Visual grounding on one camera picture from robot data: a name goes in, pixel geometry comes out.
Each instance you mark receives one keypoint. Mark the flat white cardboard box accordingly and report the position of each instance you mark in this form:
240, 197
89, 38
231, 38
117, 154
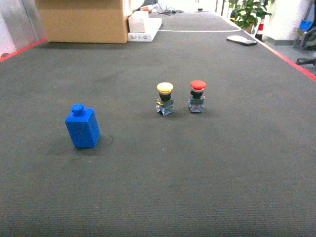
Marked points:
149, 35

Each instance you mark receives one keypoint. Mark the red mushroom push button switch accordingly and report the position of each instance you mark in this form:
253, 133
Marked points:
197, 97

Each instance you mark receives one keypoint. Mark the small white box on top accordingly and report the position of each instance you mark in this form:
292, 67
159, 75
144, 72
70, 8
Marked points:
138, 22

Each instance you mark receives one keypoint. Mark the green potted plant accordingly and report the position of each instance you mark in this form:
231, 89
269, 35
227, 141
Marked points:
247, 12

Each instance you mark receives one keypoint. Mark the large brown cardboard box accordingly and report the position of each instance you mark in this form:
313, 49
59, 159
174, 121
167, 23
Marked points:
85, 21

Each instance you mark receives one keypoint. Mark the small blue background bin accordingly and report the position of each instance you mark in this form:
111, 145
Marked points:
305, 24

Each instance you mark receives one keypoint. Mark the red white traffic cone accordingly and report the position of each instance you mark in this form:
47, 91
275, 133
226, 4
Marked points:
259, 33

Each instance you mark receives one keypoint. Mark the blue block part with knob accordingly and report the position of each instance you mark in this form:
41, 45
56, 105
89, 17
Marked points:
82, 126

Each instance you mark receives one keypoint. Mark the yellow mushroom push button switch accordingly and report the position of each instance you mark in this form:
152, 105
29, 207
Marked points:
164, 102

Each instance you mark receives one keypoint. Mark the black and white remote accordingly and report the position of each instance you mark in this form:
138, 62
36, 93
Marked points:
241, 40

